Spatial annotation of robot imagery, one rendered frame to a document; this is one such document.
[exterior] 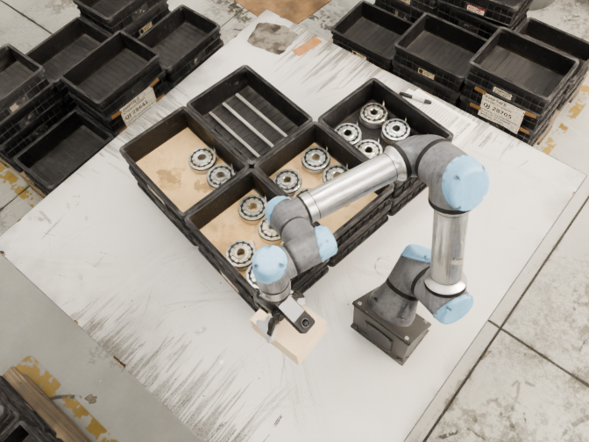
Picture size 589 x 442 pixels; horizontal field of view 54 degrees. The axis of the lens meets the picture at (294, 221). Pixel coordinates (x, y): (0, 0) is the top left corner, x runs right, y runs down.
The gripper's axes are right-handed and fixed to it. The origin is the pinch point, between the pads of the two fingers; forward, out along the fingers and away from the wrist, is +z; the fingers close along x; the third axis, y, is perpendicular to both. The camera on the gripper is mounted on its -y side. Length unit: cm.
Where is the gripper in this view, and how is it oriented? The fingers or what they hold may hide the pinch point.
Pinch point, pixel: (288, 323)
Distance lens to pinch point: 155.0
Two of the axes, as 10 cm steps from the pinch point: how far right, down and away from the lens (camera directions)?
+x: -6.3, 6.9, -3.6
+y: -7.7, -5.2, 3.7
